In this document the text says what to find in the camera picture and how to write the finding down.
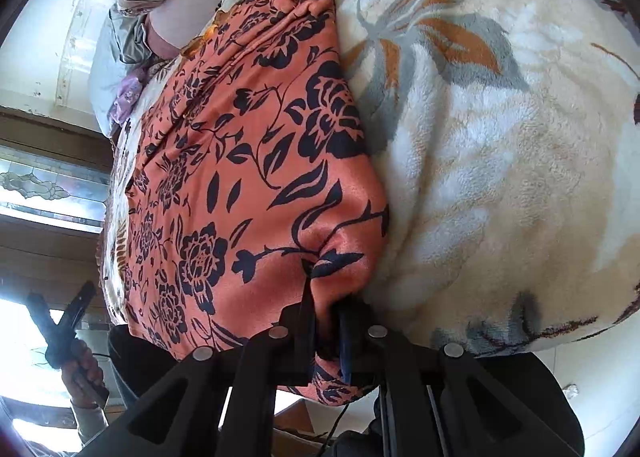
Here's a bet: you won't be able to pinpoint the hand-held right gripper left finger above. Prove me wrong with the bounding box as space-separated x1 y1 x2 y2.
75 282 321 457

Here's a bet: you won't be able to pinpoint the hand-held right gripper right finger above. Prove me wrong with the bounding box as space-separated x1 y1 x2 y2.
336 301 569 457

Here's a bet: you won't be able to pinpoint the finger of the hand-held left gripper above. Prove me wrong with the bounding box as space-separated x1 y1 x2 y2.
25 292 72 364
59 280 98 339

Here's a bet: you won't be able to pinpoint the orange black floral garment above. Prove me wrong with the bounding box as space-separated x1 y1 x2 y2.
119 0 392 407

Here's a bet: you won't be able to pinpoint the person's left forearm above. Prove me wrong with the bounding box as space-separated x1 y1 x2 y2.
69 398 112 454

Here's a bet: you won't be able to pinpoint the person's left hand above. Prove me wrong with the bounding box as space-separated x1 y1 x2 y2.
61 338 109 411

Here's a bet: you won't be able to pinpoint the stained glass window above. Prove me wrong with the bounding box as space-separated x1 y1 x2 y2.
0 104 117 453

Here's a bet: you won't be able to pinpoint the person's dark pants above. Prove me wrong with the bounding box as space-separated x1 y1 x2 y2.
106 323 587 457

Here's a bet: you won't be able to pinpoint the purple floral cloth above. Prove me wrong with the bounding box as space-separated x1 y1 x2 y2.
112 71 149 126

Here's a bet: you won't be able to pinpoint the cream leaf print fleece blanket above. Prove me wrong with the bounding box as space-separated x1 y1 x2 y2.
99 0 640 359

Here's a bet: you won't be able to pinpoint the grey-blue pillow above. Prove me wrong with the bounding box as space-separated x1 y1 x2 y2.
87 1 157 138

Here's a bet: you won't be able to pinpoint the pink pillow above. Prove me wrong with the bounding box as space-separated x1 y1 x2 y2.
144 0 233 58

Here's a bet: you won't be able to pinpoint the black cable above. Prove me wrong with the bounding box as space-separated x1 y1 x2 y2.
319 401 352 457

